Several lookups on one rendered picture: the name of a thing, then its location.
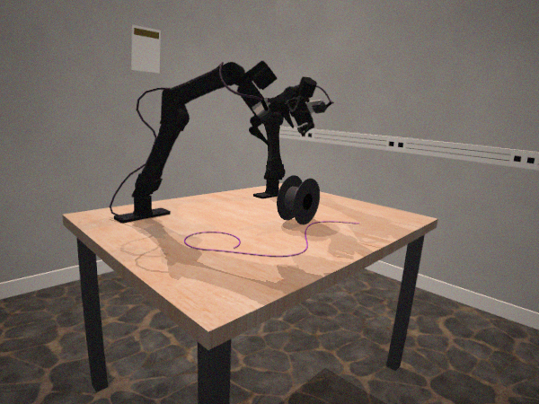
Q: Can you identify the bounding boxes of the black and grey cable reel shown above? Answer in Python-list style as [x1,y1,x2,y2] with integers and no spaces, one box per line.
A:
[277,175,320,224]

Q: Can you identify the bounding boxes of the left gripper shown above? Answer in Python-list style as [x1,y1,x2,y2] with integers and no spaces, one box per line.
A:
[286,96,317,135]

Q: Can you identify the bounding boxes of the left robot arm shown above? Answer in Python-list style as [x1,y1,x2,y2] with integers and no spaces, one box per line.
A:
[253,77,327,198]

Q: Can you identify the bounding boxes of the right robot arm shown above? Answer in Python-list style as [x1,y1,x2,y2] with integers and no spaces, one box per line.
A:
[114,61,277,223]

